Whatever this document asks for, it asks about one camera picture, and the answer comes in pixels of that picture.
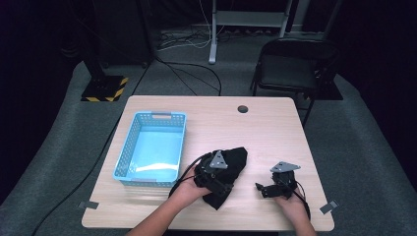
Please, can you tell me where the white metal stand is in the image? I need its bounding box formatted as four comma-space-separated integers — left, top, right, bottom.
208, 0, 294, 65

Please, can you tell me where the long black floor cable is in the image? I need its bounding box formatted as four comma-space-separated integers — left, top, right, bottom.
30, 63, 151, 236

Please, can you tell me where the person's right hand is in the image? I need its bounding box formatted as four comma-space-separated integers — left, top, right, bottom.
274, 192, 309, 220

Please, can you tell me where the bundle of floor cables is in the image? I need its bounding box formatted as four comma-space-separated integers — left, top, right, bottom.
156, 28, 212, 52

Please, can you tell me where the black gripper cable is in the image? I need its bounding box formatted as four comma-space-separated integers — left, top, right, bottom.
285, 178, 312, 220
168, 151, 214, 199

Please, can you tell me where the looped black floor cable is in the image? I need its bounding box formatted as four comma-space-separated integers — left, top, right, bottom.
153, 54, 223, 97

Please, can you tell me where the light blue plastic basket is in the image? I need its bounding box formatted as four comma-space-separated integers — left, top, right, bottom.
112, 110, 188, 189

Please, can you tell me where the grey tape strip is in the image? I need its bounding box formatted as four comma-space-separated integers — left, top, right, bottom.
319, 200, 340, 215
78, 201, 100, 210

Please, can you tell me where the black stand with striped base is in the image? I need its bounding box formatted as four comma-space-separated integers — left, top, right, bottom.
80, 0, 130, 103

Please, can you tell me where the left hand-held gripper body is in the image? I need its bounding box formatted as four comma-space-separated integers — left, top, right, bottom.
195, 149, 236, 199

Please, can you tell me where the black cloth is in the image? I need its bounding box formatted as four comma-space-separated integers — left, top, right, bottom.
193, 146, 249, 211

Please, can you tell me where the person's left hand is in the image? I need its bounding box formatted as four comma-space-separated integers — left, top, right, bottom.
176, 174, 211, 202

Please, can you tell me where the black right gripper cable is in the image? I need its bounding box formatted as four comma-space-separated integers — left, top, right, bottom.
285, 178, 312, 220

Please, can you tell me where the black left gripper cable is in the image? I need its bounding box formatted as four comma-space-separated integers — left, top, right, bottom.
168, 151, 214, 199

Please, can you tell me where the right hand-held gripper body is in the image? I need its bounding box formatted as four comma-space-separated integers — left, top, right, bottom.
269, 160, 302, 200

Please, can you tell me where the black folding chair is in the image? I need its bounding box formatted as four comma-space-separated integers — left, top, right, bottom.
250, 36, 341, 130

